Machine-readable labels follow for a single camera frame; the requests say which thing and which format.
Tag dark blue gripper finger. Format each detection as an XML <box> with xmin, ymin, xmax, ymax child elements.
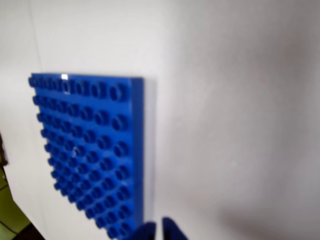
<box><xmin>134</xmin><ymin>219</ymin><xmax>157</xmax><ymax>240</ymax></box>
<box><xmin>161</xmin><ymin>215</ymin><xmax>194</xmax><ymax>240</ymax></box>

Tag blue 8x8 studded baseplate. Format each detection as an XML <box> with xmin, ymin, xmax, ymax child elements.
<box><xmin>27</xmin><ymin>72</ymin><xmax>146</xmax><ymax>240</ymax></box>

